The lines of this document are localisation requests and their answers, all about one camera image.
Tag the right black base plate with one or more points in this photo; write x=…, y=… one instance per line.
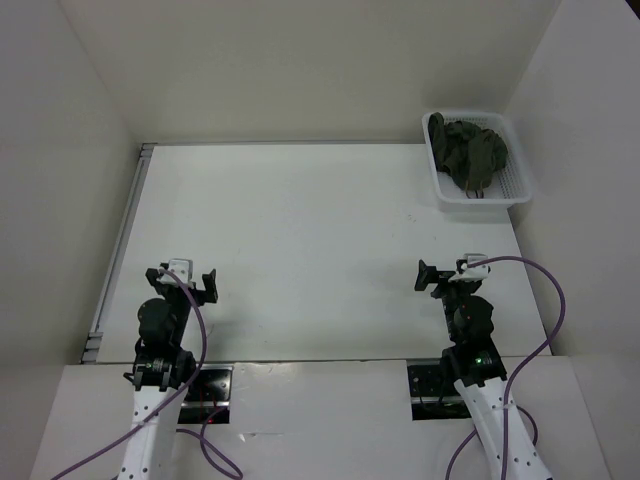
x=432, y=392

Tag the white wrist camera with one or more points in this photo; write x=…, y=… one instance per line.
x=471, y=268
x=176, y=271

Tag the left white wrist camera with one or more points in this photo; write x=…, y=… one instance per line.
x=176, y=271

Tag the aluminium table edge rail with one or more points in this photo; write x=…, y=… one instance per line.
x=94, y=337

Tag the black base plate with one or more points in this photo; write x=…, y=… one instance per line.
x=208, y=398
x=432, y=392

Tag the dark green shorts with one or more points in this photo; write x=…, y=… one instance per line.
x=467, y=153

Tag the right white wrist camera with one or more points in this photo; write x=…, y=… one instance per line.
x=471, y=268

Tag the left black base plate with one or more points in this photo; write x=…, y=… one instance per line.
x=208, y=398

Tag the white perforated plastic basket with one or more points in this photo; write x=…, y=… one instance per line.
x=509, y=186

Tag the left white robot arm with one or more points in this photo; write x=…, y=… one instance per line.
x=163, y=371

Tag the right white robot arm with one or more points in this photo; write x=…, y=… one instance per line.
x=475, y=368

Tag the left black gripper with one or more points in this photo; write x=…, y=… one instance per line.
x=209, y=285

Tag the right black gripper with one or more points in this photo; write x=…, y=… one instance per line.
x=428, y=273

